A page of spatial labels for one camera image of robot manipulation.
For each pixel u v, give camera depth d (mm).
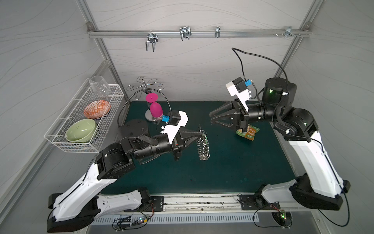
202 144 425
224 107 440
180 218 702
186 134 420
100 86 650
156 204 734
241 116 388
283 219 714
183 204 748
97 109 717
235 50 299
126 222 693
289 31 765
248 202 733
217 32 793
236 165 912
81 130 611
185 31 764
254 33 1491
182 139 396
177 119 353
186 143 416
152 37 783
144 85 903
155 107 912
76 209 379
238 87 370
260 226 677
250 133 984
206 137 455
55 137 547
